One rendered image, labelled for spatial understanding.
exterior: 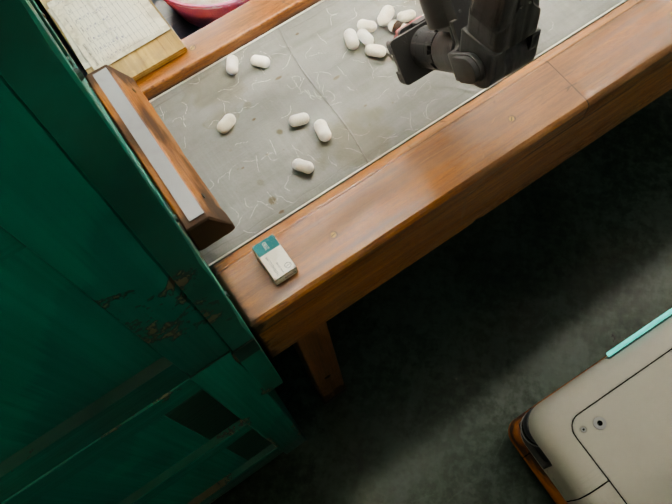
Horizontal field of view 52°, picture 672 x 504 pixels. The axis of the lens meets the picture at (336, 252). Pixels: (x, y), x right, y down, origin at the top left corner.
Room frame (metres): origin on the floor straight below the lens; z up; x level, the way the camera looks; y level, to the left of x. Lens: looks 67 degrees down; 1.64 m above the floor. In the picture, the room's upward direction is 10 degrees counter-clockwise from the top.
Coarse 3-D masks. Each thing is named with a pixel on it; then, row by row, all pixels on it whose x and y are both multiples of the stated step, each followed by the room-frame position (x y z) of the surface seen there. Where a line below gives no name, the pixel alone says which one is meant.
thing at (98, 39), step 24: (72, 0) 0.88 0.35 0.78; (96, 0) 0.87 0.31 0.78; (120, 0) 0.86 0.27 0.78; (144, 0) 0.85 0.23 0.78; (72, 24) 0.83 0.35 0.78; (96, 24) 0.82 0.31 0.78; (120, 24) 0.81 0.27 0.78; (144, 24) 0.80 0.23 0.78; (96, 48) 0.77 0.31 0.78; (120, 48) 0.77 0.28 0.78
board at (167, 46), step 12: (48, 0) 0.89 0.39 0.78; (48, 12) 0.87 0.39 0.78; (168, 24) 0.80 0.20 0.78; (168, 36) 0.77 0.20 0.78; (72, 48) 0.78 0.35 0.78; (144, 48) 0.76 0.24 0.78; (156, 48) 0.75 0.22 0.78; (168, 48) 0.75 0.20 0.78; (180, 48) 0.75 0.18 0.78; (120, 60) 0.74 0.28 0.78; (132, 60) 0.74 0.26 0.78; (144, 60) 0.74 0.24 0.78; (156, 60) 0.73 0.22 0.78; (168, 60) 0.73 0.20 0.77; (132, 72) 0.72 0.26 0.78; (144, 72) 0.72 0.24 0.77
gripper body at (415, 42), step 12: (420, 24) 0.61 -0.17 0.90; (408, 36) 0.60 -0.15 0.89; (420, 36) 0.58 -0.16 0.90; (432, 36) 0.56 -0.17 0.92; (396, 48) 0.58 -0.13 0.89; (408, 48) 0.59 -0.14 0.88; (420, 48) 0.57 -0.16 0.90; (396, 60) 0.57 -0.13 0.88; (408, 60) 0.57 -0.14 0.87; (420, 60) 0.56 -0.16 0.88; (432, 60) 0.54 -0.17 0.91; (408, 72) 0.56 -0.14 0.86; (420, 72) 0.56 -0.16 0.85; (408, 84) 0.55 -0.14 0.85
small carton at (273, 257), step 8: (264, 240) 0.39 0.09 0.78; (272, 240) 0.39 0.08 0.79; (256, 248) 0.38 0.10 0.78; (264, 248) 0.38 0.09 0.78; (272, 248) 0.38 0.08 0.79; (280, 248) 0.37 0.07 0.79; (256, 256) 0.38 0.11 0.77; (264, 256) 0.37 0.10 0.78; (272, 256) 0.37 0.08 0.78; (280, 256) 0.36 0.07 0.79; (288, 256) 0.36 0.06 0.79; (264, 264) 0.36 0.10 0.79; (272, 264) 0.35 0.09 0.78; (280, 264) 0.35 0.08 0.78; (288, 264) 0.35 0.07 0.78; (272, 272) 0.34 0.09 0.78; (280, 272) 0.34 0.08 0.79; (288, 272) 0.34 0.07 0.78; (296, 272) 0.34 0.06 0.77; (280, 280) 0.33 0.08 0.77
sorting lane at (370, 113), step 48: (336, 0) 0.82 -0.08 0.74; (384, 0) 0.80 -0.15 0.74; (576, 0) 0.73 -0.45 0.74; (624, 0) 0.71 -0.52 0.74; (240, 48) 0.75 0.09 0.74; (288, 48) 0.74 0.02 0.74; (336, 48) 0.72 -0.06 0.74; (192, 96) 0.68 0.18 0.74; (240, 96) 0.66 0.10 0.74; (288, 96) 0.65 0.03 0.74; (336, 96) 0.63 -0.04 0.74; (384, 96) 0.61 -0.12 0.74; (432, 96) 0.60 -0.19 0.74; (192, 144) 0.59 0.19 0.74; (240, 144) 0.58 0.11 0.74; (288, 144) 0.56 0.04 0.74; (336, 144) 0.55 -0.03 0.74; (384, 144) 0.53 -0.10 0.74; (240, 192) 0.49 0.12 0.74; (288, 192) 0.48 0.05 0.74; (240, 240) 0.42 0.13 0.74
